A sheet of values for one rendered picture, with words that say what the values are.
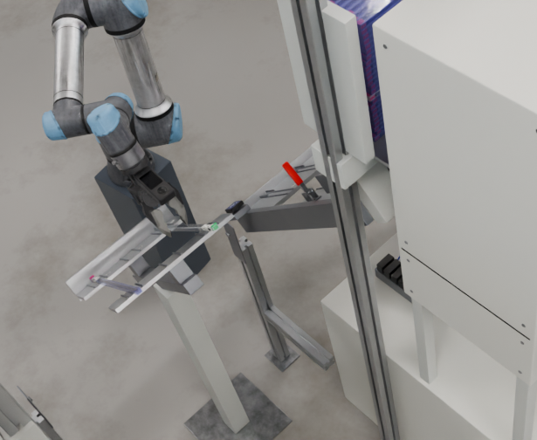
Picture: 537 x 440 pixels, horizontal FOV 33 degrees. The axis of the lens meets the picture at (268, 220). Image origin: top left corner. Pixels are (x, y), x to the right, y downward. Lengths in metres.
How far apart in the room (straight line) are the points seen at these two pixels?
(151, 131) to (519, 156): 1.59
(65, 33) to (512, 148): 1.46
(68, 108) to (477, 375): 1.18
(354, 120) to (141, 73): 1.18
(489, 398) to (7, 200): 2.26
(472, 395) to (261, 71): 2.08
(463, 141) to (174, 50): 2.86
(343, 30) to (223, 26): 2.79
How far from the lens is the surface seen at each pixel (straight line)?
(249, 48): 3.99
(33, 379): 3.23
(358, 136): 1.53
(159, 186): 2.14
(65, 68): 2.36
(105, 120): 2.12
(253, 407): 2.91
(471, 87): 1.25
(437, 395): 2.18
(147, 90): 2.61
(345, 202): 1.69
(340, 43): 1.39
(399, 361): 2.23
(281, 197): 2.27
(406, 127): 1.43
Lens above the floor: 2.58
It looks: 51 degrees down
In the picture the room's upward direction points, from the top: 17 degrees counter-clockwise
